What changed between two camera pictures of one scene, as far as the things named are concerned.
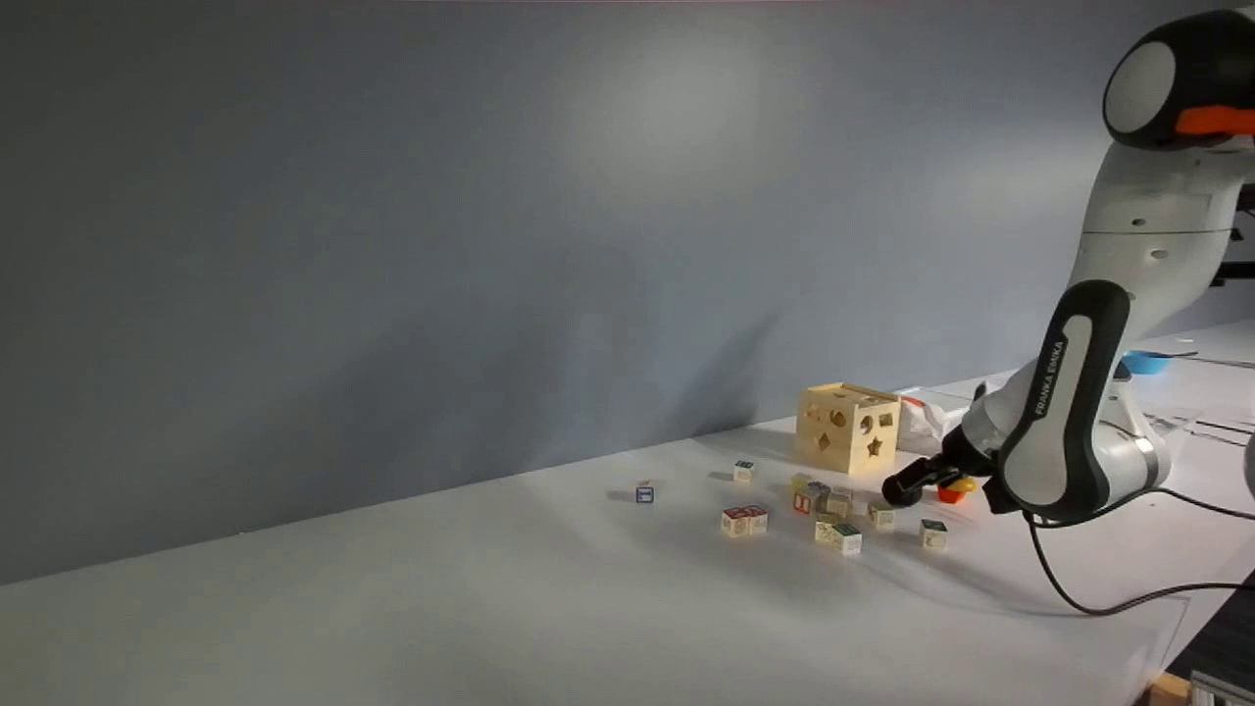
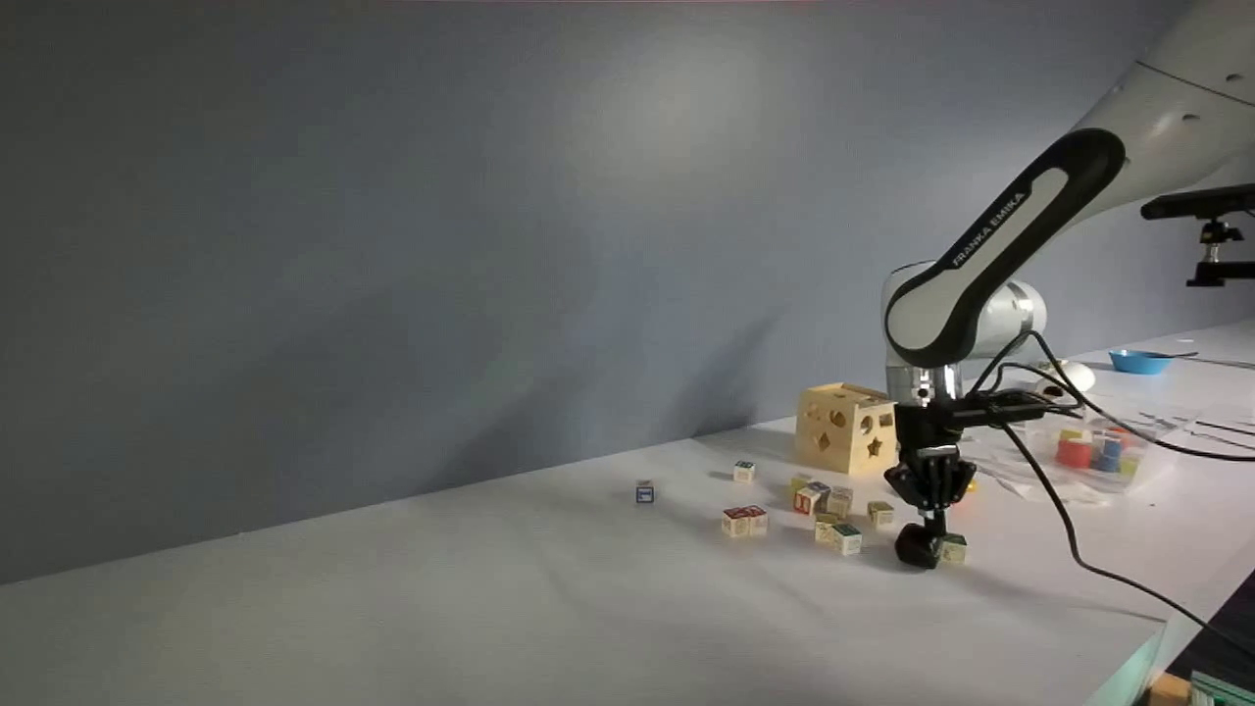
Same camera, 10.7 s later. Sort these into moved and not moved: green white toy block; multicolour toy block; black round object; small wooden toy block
Moved: black round object
Not moved: green white toy block; multicolour toy block; small wooden toy block
